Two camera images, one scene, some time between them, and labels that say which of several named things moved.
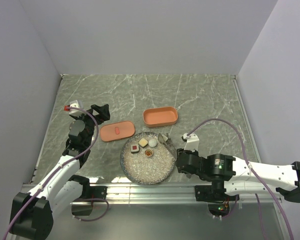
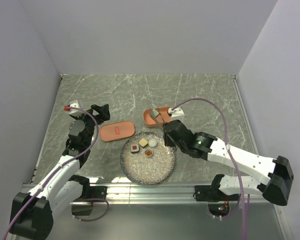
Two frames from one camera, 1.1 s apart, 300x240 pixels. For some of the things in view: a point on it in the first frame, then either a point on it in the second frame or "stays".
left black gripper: (102, 110) stays
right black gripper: (179, 150) -> (167, 141)
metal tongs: (169, 144) -> (155, 119)
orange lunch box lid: (116, 130) stays
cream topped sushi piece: (143, 143) stays
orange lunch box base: (160, 116) stays
